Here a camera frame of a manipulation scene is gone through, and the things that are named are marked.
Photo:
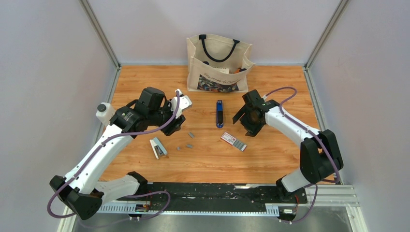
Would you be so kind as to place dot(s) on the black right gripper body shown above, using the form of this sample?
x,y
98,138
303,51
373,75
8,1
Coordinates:
x,y
247,119

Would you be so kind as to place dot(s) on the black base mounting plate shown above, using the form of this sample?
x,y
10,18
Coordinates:
x,y
217,197

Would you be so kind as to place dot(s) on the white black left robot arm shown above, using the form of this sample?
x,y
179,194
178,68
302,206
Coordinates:
x,y
81,189

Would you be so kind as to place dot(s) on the red white staple box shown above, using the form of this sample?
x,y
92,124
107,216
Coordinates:
x,y
233,141

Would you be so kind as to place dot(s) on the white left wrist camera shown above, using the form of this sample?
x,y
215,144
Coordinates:
x,y
180,103

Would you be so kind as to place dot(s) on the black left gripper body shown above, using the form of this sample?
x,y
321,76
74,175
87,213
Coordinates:
x,y
161,116

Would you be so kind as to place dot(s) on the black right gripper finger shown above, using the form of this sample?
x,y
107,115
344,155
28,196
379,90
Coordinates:
x,y
239,114
253,131

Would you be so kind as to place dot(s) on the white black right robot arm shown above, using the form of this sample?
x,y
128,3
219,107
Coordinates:
x,y
320,155

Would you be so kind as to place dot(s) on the light blue white stapler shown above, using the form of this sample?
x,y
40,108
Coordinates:
x,y
158,148

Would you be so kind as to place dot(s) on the aluminium frame rail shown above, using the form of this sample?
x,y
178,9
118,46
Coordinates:
x,y
330,208

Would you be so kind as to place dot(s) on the beige canvas tote bag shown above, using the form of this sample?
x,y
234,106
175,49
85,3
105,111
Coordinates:
x,y
218,64

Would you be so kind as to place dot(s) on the blue black stapler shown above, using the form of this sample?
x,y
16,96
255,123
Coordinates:
x,y
219,114

